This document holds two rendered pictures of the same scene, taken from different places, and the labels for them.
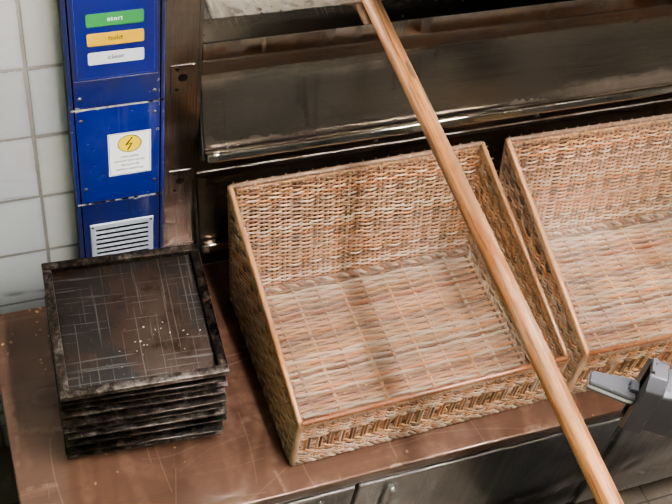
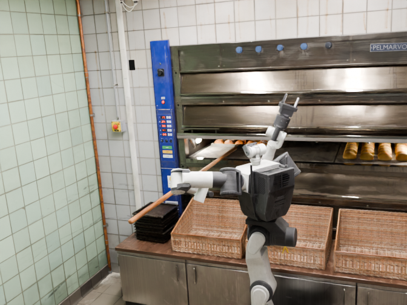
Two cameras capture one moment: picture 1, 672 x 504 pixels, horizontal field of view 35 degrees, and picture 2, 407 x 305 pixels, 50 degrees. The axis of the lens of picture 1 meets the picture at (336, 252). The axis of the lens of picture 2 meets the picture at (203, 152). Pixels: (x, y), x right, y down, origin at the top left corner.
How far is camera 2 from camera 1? 2.69 m
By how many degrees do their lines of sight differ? 55
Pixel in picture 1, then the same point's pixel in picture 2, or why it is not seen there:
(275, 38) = (199, 160)
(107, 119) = (167, 171)
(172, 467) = (151, 245)
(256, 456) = (168, 248)
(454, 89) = not seen: hidden behind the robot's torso
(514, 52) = not seen: hidden behind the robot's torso
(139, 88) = (172, 164)
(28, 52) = (155, 154)
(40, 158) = (157, 181)
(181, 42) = (181, 157)
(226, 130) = not seen: hidden behind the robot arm
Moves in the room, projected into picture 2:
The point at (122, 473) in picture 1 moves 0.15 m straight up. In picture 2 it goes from (142, 243) to (140, 226)
